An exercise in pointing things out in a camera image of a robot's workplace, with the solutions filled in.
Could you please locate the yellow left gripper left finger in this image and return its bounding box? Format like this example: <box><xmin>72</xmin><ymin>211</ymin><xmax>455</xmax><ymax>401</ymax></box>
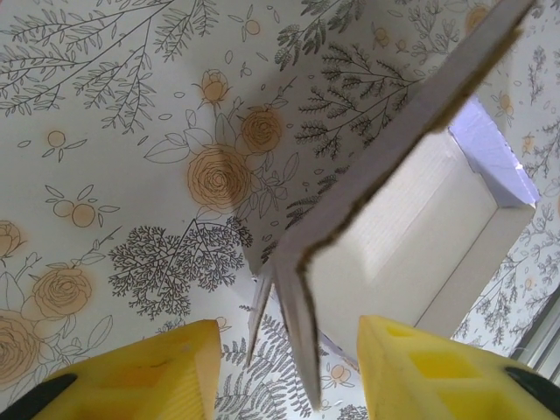
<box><xmin>0</xmin><ymin>318</ymin><xmax>222</xmax><ymax>420</ymax></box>

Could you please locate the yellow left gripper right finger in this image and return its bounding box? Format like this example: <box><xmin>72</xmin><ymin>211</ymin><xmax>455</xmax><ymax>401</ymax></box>
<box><xmin>356</xmin><ymin>313</ymin><xmax>560</xmax><ymax>420</ymax></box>

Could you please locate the floral print table cover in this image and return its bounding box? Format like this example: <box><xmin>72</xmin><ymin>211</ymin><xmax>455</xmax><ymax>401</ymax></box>
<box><xmin>0</xmin><ymin>0</ymin><xmax>560</xmax><ymax>420</ymax></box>

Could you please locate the aluminium profile frame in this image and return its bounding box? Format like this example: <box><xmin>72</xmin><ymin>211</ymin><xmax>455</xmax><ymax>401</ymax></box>
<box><xmin>518</xmin><ymin>301</ymin><xmax>560</xmax><ymax>373</ymax></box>

